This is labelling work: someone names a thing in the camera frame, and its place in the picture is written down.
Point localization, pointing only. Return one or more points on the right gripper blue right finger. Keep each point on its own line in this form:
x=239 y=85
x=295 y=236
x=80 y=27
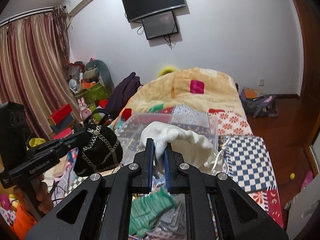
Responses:
x=169 y=177

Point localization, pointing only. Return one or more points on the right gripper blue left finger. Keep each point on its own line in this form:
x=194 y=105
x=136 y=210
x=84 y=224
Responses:
x=150 y=148

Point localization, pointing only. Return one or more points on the white drawstring cloth bag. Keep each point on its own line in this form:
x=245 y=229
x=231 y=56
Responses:
x=196 y=149

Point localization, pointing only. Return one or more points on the black handbag with chain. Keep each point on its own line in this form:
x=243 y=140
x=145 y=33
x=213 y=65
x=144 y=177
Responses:
x=99 y=149

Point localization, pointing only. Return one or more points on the grey speckled socks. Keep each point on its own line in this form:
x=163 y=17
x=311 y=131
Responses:
x=172 y=224

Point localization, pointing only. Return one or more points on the left hand holding gripper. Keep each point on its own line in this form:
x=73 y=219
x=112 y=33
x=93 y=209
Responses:
x=42 y=195

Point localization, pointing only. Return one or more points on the clear plastic storage box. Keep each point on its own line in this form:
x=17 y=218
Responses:
x=129 y=133

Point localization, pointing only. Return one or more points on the green knitted cloth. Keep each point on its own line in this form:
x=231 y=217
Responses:
x=147 y=209

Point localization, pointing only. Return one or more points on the dark purple jacket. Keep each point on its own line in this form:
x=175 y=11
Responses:
x=121 y=95

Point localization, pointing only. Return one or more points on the patchwork patterned bed sheet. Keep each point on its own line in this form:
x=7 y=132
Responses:
x=232 y=204

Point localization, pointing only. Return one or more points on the beige fleece blanket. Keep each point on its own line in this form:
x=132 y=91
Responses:
x=198 y=88

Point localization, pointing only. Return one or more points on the pink bunny toy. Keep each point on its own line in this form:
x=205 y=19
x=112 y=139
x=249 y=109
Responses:
x=85 y=112

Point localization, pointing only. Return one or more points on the green cardboard box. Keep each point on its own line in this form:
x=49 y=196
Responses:
x=96 y=92

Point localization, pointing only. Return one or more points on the yellow round cushion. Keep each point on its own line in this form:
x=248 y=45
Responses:
x=166 y=70

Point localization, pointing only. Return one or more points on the grey plush toy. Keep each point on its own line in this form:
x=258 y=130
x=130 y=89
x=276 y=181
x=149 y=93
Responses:
x=97 y=69

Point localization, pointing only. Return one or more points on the striped pink curtain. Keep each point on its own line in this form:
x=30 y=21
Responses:
x=34 y=57

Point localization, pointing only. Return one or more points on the purple backpack on floor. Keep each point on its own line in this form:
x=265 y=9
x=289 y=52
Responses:
x=258 y=104

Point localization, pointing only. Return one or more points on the brown wooden door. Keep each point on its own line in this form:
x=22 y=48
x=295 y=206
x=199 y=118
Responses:
x=308 y=17

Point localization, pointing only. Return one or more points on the wall power socket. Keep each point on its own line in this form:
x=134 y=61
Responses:
x=261 y=82

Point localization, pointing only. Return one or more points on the small wall monitor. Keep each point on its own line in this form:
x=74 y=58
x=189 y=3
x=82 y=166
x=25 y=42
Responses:
x=160 y=25

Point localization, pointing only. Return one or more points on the large wall television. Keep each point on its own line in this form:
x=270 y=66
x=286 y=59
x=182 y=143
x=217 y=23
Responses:
x=137 y=9

